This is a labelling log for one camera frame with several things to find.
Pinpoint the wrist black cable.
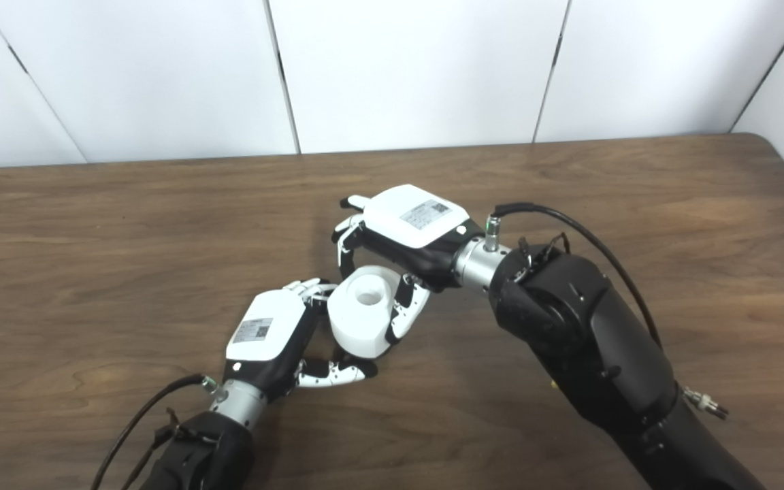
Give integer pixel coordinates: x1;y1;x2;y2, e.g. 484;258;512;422
91;373;219;490
486;202;665;349

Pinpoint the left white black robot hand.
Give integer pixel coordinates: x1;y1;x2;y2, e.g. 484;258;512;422
223;278;378;399

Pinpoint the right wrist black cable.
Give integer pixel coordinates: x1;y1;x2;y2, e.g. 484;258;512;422
486;202;665;349

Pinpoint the round white plastic piece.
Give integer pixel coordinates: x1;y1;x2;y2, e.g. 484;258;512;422
327;265;403;359

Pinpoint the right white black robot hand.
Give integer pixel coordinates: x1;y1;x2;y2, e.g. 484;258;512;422
331;184;485;344

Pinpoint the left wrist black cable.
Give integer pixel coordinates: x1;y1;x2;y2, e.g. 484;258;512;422
91;373;219;490

